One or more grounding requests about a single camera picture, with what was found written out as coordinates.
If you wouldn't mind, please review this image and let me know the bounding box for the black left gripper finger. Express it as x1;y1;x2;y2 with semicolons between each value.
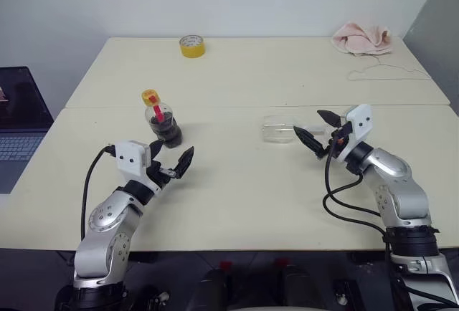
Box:
148;138;165;163
171;145;196;180

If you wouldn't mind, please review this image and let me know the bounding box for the dark open laptop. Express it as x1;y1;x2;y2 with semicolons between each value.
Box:
0;66;55;195

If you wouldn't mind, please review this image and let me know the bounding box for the yellow tape roll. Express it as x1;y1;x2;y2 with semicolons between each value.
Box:
179;34;207;59

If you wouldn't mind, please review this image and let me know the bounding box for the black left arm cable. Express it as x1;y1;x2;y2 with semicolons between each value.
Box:
80;142;119;242

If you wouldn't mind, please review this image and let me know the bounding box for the pink crumpled towel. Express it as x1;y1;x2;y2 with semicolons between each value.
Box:
331;21;393;57

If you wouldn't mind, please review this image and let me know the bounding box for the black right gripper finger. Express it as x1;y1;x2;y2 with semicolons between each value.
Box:
293;126;324;158
316;109;344;128

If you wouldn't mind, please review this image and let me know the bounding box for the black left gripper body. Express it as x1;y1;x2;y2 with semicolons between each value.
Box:
146;160;177;190

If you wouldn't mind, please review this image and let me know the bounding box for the dark soda bottle yellow cap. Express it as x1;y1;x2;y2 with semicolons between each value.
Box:
143;104;184;149

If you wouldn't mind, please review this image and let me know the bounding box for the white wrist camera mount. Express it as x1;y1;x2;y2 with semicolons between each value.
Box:
336;104;373;162
115;140;161;196

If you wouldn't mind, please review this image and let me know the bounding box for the thin wire clothes hanger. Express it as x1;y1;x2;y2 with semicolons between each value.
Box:
346;54;432;83

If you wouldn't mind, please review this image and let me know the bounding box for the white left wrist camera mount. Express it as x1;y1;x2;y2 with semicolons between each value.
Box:
115;140;161;196

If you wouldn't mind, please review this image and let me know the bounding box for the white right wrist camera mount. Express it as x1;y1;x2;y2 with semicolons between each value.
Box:
336;104;373;162

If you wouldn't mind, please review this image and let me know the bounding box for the clear wine glass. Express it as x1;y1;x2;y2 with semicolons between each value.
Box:
260;114;328;145

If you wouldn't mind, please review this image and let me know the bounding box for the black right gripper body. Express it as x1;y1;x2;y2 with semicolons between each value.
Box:
326;122;355;158

